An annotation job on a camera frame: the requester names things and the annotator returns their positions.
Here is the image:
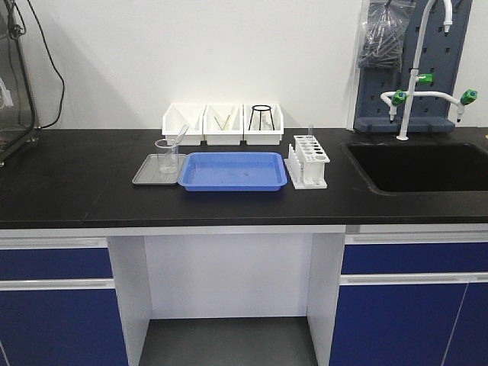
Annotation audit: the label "grey blue pegboard drying rack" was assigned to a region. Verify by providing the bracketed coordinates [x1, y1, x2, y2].
[353, 1, 472, 133]

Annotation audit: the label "plastic bag of black pegs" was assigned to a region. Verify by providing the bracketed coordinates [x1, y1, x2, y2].
[357, 1, 416, 72]

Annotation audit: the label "clear glass flask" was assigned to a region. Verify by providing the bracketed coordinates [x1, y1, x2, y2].
[258, 111, 273, 130]

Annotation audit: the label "white right storage bin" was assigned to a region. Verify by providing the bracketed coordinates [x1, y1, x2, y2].
[243, 103, 284, 145]

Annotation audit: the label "grey metal tray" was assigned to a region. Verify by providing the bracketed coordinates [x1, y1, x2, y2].
[132, 154, 187, 186]

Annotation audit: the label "white test tube rack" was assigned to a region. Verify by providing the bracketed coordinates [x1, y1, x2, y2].
[284, 135, 330, 190]

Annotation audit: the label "blue left upper drawer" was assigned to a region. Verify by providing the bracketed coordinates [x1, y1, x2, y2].
[1, 248, 113, 281]

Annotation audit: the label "blue plastic tray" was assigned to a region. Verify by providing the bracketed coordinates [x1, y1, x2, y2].
[178, 152, 287, 191]

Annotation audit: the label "blue cabinet door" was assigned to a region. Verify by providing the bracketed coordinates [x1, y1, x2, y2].
[329, 283, 487, 365]
[1, 290, 128, 365]

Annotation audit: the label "white middle storage bin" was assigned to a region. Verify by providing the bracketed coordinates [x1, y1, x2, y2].
[203, 104, 243, 146]

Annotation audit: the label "glass fume cabinet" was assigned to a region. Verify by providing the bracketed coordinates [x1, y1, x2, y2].
[1, 1, 39, 165]

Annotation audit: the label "white storage bin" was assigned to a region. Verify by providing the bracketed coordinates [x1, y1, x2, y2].
[203, 104, 243, 146]
[162, 103, 206, 146]
[243, 103, 284, 145]

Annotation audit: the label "blue right lower cabinet door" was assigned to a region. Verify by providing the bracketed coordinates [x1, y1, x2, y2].
[329, 283, 487, 365]

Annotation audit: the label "green yellow plastic sticks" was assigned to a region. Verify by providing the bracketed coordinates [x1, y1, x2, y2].
[213, 108, 235, 130]

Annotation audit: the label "blue left lower cabinet door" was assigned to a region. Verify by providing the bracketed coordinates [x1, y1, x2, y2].
[1, 290, 128, 365]

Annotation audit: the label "clear test tube in rack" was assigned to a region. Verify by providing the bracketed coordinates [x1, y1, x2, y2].
[307, 124, 313, 140]

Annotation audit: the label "black wire tripod stand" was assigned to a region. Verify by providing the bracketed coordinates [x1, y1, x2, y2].
[248, 104, 275, 130]

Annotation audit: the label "white gooseneck lab faucet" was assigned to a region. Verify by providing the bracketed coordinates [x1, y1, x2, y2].
[380, 0, 478, 141]

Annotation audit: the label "blue drawer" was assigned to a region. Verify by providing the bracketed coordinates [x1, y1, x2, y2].
[342, 242, 487, 275]
[1, 248, 113, 281]

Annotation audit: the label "black lab sink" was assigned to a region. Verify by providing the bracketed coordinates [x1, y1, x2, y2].
[342, 142, 487, 195]

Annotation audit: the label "clear glass test tube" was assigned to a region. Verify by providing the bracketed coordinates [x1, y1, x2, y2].
[166, 124, 189, 148]

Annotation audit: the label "white left storage bin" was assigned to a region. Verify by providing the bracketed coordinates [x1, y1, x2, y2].
[162, 103, 206, 146]

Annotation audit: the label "black power cable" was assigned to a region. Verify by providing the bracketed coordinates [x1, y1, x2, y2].
[7, 0, 66, 130]

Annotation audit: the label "blue right upper drawer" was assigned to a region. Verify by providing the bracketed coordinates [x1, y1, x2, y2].
[342, 242, 487, 275]

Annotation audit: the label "clear glass beaker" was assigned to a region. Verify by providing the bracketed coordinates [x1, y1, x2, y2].
[154, 139, 179, 174]

